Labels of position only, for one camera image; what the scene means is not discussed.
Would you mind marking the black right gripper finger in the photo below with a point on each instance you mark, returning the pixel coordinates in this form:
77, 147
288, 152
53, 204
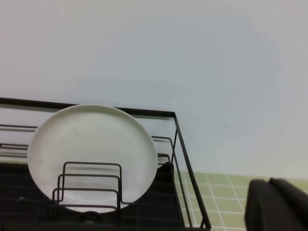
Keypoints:
275, 205

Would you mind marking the white round plate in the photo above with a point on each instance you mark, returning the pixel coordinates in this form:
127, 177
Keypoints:
83, 155

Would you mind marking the black drip tray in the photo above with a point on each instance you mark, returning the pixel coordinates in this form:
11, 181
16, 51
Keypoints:
23, 207

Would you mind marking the black wire dish rack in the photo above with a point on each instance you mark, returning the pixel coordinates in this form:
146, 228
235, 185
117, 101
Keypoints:
17, 152

